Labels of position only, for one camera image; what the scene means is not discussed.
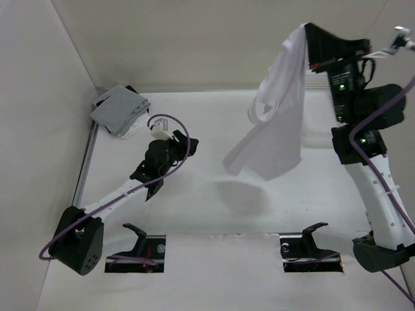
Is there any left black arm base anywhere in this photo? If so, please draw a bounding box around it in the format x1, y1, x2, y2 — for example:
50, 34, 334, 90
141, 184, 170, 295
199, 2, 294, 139
104, 224, 167, 273

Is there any white plastic basket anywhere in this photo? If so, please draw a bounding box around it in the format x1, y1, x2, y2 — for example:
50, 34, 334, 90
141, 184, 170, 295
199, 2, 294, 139
302, 71, 338, 148

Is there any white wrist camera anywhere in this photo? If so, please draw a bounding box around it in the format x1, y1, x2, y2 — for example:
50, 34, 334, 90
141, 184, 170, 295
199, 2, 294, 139
150, 118, 172, 141
364, 26, 414, 59

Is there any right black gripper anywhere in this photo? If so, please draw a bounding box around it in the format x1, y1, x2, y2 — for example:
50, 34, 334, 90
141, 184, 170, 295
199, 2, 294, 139
302, 24, 368, 121

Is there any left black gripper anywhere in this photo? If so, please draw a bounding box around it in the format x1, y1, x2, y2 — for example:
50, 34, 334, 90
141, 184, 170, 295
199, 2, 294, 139
159, 130, 197, 177

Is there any folded white tank top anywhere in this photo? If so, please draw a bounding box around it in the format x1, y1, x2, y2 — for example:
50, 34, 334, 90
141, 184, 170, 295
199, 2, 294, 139
121, 113, 150, 140

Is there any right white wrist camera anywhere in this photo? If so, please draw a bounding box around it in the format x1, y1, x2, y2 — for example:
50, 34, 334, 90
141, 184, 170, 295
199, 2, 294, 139
364, 26, 414, 59

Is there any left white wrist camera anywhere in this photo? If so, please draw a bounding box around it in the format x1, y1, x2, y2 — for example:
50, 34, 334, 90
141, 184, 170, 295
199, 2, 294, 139
150, 118, 172, 141

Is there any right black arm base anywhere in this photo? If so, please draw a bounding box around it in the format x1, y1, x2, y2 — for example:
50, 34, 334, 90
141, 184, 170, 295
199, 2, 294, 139
279, 222, 343, 273

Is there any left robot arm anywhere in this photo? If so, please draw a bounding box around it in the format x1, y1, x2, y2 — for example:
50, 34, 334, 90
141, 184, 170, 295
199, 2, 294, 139
48, 130, 199, 276

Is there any folded grey tank top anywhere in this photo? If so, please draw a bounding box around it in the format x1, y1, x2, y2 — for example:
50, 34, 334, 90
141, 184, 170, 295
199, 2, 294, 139
89, 84, 151, 137

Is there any white tank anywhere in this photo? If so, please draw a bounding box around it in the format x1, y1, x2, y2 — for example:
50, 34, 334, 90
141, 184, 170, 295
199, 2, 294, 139
223, 25, 307, 181
121, 113, 150, 140

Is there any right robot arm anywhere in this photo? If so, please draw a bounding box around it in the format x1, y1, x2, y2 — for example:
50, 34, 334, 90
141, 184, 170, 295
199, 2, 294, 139
305, 23, 414, 273

